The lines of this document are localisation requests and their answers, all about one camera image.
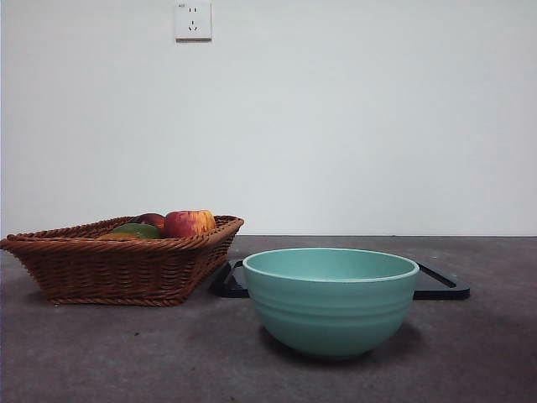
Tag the white wall socket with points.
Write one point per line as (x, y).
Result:
(193, 21)

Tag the red and yellow apple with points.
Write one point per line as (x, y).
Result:
(186, 223)

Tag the dark red fruit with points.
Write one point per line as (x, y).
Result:
(151, 219)

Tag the brown wicker basket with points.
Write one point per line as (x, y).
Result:
(105, 273)

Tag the green avocado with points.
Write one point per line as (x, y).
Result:
(136, 231)

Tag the dark rectangular tray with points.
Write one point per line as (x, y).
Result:
(440, 289)

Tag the teal ribbed bowl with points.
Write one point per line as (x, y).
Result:
(331, 310)

